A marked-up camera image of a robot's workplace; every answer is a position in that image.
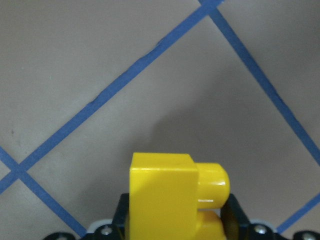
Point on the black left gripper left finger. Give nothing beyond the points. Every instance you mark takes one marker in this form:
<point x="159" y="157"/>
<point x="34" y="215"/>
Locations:
<point x="120" y="221"/>

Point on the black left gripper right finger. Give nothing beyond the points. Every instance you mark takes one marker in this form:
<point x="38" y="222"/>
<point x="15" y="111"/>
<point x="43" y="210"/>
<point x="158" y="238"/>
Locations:
<point x="234" y="220"/>

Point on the yellow two-stud toy block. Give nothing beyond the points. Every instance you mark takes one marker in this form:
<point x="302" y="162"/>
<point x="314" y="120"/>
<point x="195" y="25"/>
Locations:
<point x="171" y="197"/>

